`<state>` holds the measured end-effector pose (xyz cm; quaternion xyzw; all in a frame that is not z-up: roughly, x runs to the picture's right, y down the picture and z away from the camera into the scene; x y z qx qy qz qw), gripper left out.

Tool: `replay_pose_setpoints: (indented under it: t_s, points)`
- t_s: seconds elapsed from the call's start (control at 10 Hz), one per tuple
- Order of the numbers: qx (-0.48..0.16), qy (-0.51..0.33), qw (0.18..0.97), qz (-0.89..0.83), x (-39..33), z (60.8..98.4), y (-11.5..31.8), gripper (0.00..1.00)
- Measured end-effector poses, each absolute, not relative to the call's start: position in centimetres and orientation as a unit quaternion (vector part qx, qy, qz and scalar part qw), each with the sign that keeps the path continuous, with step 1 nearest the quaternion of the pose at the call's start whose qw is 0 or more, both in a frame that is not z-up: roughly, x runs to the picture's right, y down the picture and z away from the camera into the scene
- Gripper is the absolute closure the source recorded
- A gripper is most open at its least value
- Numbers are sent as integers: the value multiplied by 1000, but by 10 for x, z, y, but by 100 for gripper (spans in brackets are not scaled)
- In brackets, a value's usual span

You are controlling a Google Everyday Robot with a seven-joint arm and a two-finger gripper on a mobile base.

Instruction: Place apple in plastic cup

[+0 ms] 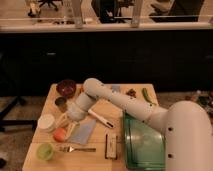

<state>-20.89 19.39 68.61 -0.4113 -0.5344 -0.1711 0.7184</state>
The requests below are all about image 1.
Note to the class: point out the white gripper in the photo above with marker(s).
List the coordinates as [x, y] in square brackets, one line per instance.
[64, 121]

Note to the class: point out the orange red apple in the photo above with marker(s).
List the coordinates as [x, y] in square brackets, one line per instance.
[59, 135]

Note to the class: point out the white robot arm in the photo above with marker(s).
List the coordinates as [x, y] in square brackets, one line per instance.
[185, 125]

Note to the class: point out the white plastic cup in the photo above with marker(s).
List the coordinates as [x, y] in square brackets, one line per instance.
[46, 123]

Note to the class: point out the small dark metal cup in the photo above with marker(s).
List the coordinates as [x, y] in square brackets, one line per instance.
[60, 102]

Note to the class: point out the green plastic cup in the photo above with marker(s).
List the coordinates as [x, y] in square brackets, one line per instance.
[45, 152]

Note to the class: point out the silver fork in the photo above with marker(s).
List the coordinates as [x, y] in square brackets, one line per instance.
[70, 149]

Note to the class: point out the dark red bowl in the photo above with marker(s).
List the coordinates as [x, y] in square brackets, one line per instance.
[66, 88]

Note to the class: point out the small blue grey object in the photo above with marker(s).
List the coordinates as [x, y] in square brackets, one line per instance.
[116, 88]

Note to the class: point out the dark brown small object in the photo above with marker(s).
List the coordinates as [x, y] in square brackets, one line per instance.
[131, 93]

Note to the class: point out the green plastic dish rack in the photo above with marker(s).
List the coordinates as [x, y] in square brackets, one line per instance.
[144, 147]

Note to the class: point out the long black cabinet counter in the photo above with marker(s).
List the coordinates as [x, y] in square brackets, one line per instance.
[179, 60]

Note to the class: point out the white handled knife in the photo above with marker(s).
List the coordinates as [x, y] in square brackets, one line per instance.
[104, 121]

